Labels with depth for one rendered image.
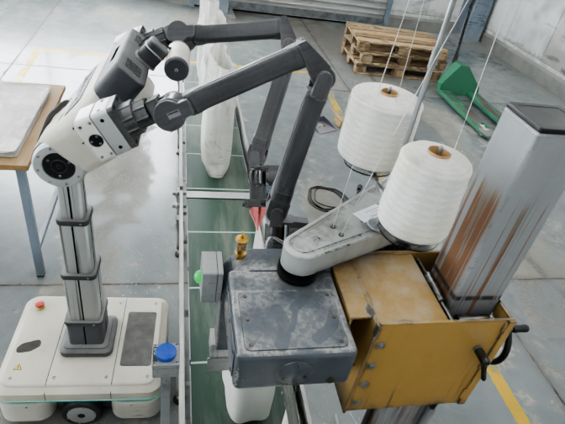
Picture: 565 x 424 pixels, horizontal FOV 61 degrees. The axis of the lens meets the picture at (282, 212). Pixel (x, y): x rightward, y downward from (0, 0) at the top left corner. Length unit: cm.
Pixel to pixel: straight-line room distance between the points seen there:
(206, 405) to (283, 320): 105
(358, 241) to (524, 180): 35
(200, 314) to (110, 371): 43
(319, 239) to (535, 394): 217
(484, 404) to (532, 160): 201
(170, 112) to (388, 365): 78
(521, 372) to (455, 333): 198
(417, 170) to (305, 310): 36
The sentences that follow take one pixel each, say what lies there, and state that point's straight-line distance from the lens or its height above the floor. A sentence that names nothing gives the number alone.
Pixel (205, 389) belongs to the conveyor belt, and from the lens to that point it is 201.
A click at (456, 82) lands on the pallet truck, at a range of 657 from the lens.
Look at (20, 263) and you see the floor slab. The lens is 314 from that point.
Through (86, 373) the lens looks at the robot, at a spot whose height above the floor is 26.
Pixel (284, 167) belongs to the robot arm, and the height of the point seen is 141.
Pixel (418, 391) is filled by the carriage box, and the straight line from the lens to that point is 128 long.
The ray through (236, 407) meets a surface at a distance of 181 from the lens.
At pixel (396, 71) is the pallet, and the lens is 674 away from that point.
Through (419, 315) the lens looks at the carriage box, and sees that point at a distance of 108.
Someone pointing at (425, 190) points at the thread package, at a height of 164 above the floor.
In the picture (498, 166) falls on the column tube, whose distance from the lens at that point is 102.
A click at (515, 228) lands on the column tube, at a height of 154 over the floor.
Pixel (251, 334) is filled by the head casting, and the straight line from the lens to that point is 94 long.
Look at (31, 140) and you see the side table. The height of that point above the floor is 75.
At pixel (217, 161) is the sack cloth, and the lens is 307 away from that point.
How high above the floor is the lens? 206
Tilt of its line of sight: 36 degrees down
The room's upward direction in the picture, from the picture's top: 11 degrees clockwise
